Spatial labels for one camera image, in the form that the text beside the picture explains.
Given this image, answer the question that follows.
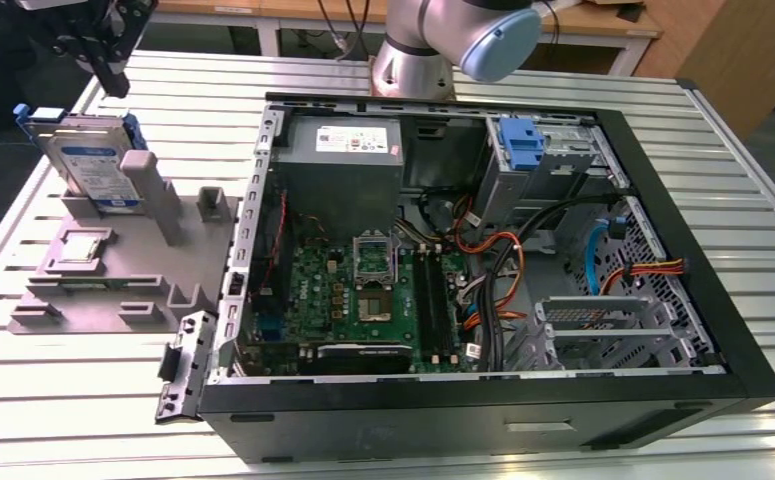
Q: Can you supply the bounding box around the locking lever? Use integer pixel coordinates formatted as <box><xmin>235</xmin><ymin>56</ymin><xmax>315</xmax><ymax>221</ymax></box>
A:
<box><xmin>390</xmin><ymin>233</ymin><xmax>403</xmax><ymax>289</ymax></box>

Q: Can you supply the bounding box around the green motherboard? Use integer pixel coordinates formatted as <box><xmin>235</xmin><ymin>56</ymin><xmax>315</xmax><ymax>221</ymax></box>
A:
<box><xmin>239</xmin><ymin>234</ymin><xmax>489</xmax><ymax>376</ymax></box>

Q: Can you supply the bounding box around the grey parts rack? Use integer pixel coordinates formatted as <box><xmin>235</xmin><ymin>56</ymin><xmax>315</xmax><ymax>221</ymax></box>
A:
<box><xmin>10</xmin><ymin>149</ymin><xmax>242</xmax><ymax>335</ymax></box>

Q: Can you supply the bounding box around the black cable bundle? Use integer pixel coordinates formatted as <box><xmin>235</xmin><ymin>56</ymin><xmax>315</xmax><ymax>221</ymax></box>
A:
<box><xmin>480</xmin><ymin>193</ymin><xmax>620</xmax><ymax>372</ymax></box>

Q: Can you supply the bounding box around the metal socket cover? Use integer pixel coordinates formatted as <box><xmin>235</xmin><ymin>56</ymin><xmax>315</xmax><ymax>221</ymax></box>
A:
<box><xmin>350</xmin><ymin>231</ymin><xmax>399</xmax><ymax>292</ymax></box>

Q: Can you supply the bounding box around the blue wire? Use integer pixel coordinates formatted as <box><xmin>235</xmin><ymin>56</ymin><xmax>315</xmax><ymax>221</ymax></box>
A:
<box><xmin>585</xmin><ymin>213</ymin><xmax>630</xmax><ymax>297</ymax></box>

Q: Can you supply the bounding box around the grey metal disk bay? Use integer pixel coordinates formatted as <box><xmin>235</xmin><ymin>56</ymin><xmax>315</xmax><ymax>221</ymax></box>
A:
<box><xmin>526</xmin><ymin>294</ymin><xmax>696</xmax><ymax>374</ymax></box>

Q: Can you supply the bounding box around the grey power supply unit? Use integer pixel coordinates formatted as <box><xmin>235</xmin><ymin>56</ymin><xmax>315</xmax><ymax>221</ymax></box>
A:
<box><xmin>273</xmin><ymin>115</ymin><xmax>407</xmax><ymax>241</ymax></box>

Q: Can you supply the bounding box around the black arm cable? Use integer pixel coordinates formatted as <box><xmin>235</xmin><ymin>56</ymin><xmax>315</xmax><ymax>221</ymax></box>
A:
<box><xmin>317</xmin><ymin>0</ymin><xmax>370</xmax><ymax>61</ymax></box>

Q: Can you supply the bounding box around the green RAM stick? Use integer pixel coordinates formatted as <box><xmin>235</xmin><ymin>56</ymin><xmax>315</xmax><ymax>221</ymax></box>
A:
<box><xmin>59</xmin><ymin>278</ymin><xmax>130</xmax><ymax>292</ymax></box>

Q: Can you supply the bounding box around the orange wire bundle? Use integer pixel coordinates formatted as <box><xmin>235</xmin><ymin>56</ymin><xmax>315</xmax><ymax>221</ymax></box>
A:
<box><xmin>452</xmin><ymin>197</ymin><xmax>530</xmax><ymax>332</ymax></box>

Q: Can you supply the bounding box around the silver CPU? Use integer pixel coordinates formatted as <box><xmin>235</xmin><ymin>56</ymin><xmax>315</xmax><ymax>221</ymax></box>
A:
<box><xmin>59</xmin><ymin>234</ymin><xmax>106</xmax><ymax>262</ymax></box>

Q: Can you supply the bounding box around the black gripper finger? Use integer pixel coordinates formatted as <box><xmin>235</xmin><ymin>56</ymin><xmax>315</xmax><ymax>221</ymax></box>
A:
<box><xmin>111</xmin><ymin>0</ymin><xmax>161</xmax><ymax>98</ymax></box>
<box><xmin>53</xmin><ymin>35</ymin><xmax>117</xmax><ymax>97</ymax></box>

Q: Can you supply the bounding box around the hard disk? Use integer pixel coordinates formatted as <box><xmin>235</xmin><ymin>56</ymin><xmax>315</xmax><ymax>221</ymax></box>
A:
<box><xmin>11</xmin><ymin>103</ymin><xmax>149</xmax><ymax>217</ymax></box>

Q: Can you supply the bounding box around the black RAM slot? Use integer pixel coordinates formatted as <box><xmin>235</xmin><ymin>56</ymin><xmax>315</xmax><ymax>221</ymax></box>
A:
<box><xmin>429</xmin><ymin>243</ymin><xmax>461</xmax><ymax>364</ymax></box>
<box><xmin>411</xmin><ymin>243</ymin><xmax>444</xmax><ymax>364</ymax></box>

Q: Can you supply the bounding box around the wooden desk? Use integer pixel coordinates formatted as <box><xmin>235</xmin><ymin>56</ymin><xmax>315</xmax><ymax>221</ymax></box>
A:
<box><xmin>157</xmin><ymin>0</ymin><xmax>666</xmax><ymax>76</ymax></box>

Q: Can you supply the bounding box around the grey card retainer bracket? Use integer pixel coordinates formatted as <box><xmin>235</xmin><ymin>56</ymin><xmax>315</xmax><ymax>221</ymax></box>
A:
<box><xmin>154</xmin><ymin>309</ymin><xmax>219</xmax><ymax>425</ymax></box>

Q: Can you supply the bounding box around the thin red wire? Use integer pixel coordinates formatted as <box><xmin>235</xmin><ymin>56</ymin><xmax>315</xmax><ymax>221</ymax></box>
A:
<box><xmin>257</xmin><ymin>188</ymin><xmax>291</xmax><ymax>297</ymax></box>

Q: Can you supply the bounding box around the brown wooden cabinet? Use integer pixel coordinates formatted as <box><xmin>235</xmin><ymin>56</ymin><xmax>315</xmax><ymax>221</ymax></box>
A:
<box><xmin>640</xmin><ymin>0</ymin><xmax>775</xmax><ymax>141</ymax></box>

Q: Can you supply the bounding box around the red yellow power wire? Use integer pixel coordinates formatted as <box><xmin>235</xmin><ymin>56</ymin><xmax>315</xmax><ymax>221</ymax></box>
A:
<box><xmin>600</xmin><ymin>256</ymin><xmax>690</xmax><ymax>297</ymax></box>

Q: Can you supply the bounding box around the grey metal drive cage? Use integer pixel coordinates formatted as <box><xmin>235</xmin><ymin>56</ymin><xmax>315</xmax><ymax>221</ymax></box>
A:
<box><xmin>480</xmin><ymin>113</ymin><xmax>630</xmax><ymax>232</ymax></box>

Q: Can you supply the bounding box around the black PC case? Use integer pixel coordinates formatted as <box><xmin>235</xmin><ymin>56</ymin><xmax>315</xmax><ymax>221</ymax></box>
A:
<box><xmin>197</xmin><ymin>91</ymin><xmax>775</xmax><ymax>464</ymax></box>

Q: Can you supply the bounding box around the CPU socket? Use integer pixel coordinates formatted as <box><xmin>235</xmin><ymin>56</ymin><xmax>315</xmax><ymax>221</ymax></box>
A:
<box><xmin>353</xmin><ymin>291</ymin><xmax>401</xmax><ymax>327</ymax></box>

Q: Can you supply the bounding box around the black graphics card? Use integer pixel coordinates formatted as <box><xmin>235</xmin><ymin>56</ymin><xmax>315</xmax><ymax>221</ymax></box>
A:
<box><xmin>297</xmin><ymin>342</ymin><xmax>415</xmax><ymax>376</ymax></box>

